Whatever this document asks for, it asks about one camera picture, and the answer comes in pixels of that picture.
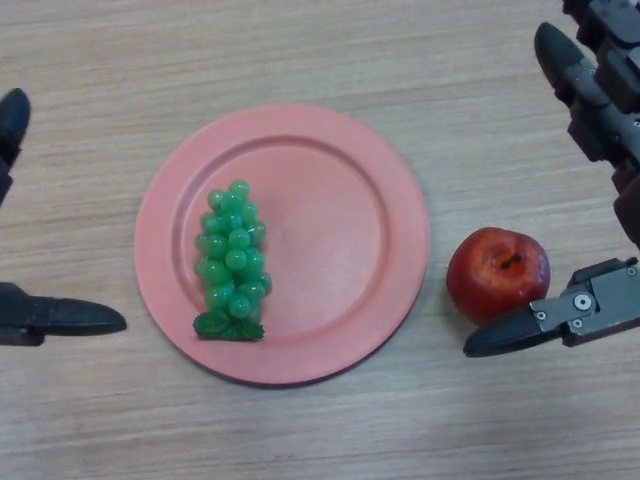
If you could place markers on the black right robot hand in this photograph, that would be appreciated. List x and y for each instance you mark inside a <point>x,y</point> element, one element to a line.
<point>607,100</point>

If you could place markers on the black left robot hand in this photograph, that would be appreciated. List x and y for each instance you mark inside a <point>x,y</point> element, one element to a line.
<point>50,315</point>

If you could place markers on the green grapes bunch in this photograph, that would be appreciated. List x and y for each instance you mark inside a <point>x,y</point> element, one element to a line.
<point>232,265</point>

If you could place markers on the pink round plate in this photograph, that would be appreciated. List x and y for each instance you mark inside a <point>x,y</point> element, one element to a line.
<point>320,245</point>

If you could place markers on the red apple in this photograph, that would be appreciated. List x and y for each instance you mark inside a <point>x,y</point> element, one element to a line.
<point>497,272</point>

